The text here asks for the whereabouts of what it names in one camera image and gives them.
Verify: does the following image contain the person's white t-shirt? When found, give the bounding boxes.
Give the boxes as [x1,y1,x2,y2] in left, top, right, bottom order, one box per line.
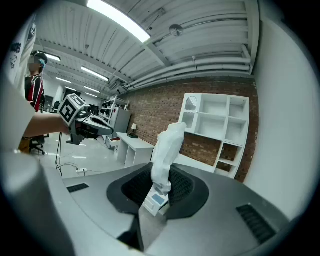
[0,13,38,152]

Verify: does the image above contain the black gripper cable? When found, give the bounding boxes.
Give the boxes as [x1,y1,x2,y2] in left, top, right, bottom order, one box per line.
[55,132,64,178]

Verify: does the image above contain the row of ceiling strip lights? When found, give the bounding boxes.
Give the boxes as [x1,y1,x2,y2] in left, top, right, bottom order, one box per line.
[37,0,151,99]

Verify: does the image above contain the person's left forearm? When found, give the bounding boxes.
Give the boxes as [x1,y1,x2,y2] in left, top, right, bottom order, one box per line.
[22,112,71,139]

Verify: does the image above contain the white cloth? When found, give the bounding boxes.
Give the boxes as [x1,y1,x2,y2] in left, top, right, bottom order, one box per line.
[150,121,188,197]

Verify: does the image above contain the white desk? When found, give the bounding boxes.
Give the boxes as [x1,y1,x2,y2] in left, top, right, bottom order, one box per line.
[115,132,155,169]

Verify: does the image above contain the black office chair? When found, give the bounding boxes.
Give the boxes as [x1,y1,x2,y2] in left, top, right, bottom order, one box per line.
[28,135,47,156]

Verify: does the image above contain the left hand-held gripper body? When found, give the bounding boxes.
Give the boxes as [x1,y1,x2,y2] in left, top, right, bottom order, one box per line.
[57,93,101,146]

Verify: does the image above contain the metal storage rack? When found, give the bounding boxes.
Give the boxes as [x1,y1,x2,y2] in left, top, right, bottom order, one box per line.
[100,95,130,118]

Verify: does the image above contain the round ceiling fixture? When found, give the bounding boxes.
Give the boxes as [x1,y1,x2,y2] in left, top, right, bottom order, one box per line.
[169,24,185,38]

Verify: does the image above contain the white ceiling pipes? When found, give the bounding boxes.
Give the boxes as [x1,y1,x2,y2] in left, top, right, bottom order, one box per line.
[124,43,252,89]

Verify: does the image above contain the grey metal cabinet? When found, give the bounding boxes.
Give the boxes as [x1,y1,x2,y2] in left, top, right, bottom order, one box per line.
[109,107,132,134]

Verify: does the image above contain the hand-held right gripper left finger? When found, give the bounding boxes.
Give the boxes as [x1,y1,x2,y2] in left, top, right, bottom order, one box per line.
[44,161,154,253]

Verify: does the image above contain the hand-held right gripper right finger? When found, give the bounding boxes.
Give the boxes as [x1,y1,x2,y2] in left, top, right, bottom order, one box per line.
[146,163,291,256]

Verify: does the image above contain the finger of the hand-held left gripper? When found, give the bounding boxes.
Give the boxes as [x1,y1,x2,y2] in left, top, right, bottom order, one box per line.
[82,115,115,137]

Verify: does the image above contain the white open shelf unit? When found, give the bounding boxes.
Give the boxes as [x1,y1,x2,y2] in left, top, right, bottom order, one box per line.
[178,92,251,180]

